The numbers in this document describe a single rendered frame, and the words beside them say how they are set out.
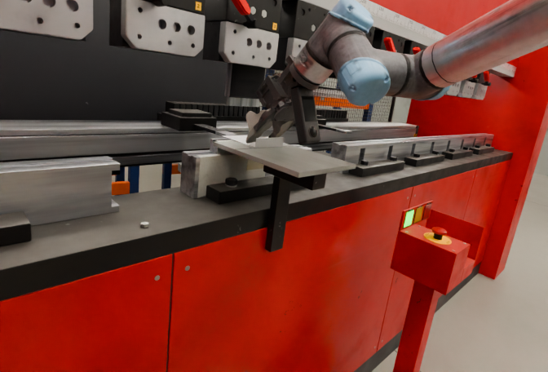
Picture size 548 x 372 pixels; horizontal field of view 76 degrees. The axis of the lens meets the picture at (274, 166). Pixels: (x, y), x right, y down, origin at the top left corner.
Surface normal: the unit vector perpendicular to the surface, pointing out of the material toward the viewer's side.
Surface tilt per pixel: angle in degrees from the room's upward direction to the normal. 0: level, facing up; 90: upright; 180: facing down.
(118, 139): 90
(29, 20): 90
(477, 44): 109
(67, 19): 90
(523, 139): 90
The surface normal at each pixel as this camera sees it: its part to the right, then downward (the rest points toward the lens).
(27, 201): 0.69, 0.26
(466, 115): -0.72, 0.08
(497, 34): -0.85, 0.33
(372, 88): 0.22, 0.80
